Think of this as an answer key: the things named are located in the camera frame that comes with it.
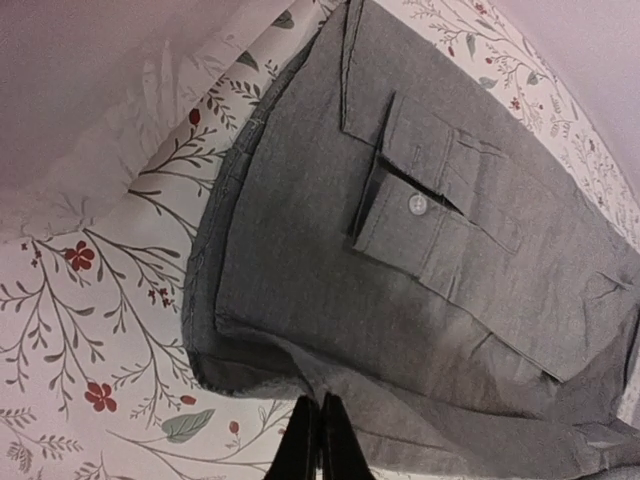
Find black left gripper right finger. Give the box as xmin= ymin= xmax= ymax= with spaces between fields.
xmin=320 ymin=393 xmax=375 ymax=480

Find white plastic laundry basket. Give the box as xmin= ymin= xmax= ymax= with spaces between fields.
xmin=0 ymin=0 xmax=351 ymax=241

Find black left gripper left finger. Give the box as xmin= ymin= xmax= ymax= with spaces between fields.
xmin=267 ymin=396 xmax=321 ymax=480

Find floral patterned table cover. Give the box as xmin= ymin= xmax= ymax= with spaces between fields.
xmin=1 ymin=1 xmax=639 ymax=479

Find grey button-up shirt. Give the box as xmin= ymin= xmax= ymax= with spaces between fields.
xmin=182 ymin=1 xmax=639 ymax=479

